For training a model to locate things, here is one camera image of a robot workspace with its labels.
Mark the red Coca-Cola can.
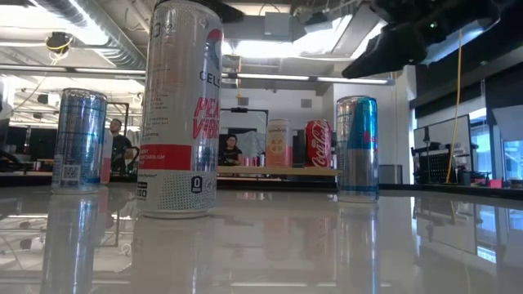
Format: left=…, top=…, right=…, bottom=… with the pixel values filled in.
left=304, top=118, right=333, bottom=169

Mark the grey trash bin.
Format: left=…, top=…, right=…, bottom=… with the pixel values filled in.
left=378, top=163, right=404, bottom=185

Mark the black cabinet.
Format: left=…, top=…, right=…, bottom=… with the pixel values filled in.
left=292, top=129, right=306, bottom=167

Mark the yellow hanging cable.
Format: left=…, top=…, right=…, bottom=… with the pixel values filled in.
left=445, top=28, right=463, bottom=185

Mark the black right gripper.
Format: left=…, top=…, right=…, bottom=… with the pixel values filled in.
left=341, top=0, right=523, bottom=79

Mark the black ceiling cable reel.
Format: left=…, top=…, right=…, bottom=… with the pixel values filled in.
left=45, top=31, right=74, bottom=54

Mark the wooden shelf with black frame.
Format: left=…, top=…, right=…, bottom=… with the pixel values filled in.
left=216, top=106, right=342, bottom=183

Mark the person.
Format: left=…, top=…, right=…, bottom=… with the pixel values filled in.
left=109, top=118, right=136, bottom=175
left=218, top=134, right=245, bottom=167

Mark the grey ceiling box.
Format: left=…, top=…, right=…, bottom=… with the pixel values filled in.
left=263, top=11, right=293, bottom=41

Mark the silver spiral air duct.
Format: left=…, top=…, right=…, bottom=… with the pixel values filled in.
left=34, top=0, right=148, bottom=70

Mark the blue silver Red Bull can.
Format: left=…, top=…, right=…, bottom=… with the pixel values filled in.
left=335, top=95, right=380, bottom=204
left=51, top=87, right=109, bottom=195

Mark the silver rectangular air duct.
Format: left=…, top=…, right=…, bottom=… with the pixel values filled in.
left=330, top=0, right=502, bottom=66

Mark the white Celsius energy drink can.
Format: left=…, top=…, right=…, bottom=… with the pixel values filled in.
left=136, top=0, right=225, bottom=220

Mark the black aluminium table frame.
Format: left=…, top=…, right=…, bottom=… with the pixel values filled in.
left=0, top=173, right=523, bottom=201

